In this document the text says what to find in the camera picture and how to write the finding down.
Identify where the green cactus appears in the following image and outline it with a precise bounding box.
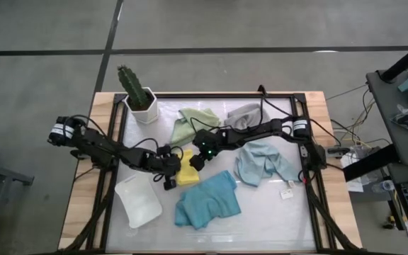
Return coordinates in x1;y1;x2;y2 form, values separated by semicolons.
117;64;149;109

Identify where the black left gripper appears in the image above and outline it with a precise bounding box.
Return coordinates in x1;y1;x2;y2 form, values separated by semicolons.
152;144;183;191

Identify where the grey metal bench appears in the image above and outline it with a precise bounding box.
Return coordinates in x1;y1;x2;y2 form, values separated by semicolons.
0;158;35;255

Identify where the grey microfiber towel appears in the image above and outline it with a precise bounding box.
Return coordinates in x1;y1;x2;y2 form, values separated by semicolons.
224;102;271;131

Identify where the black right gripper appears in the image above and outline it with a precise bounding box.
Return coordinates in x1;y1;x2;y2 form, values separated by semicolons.
189;129;225;172

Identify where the grey workstation cart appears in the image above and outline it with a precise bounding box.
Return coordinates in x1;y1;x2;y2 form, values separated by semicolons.
341;69;408;255

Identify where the white plastic tray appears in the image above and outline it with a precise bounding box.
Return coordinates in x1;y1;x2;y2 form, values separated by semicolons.
114;173;164;230

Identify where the yellow microfiber towel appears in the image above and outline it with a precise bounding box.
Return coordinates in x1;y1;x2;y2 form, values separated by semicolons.
174;148;200;188

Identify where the teal microfiber towel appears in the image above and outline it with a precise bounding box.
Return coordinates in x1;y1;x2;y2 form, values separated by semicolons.
174;169;242;230

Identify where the white paper sheet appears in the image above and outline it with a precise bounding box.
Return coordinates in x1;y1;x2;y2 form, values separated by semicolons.
340;150;365;193

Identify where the black slanted pole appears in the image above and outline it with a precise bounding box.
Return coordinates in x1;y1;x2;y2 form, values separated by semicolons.
380;35;408;83

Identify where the pale green microfiber towel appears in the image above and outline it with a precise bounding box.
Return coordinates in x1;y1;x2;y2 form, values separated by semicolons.
170;108;222;148

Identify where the clear plastic bottle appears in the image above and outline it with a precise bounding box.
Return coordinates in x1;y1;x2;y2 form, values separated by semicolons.
371;179;396;194

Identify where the light blue microfiber towel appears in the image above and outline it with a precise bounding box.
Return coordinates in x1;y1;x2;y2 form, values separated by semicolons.
234;141;301;188

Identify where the yellow and black tool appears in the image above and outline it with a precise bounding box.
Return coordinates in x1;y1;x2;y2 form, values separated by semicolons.
382;215;398;230

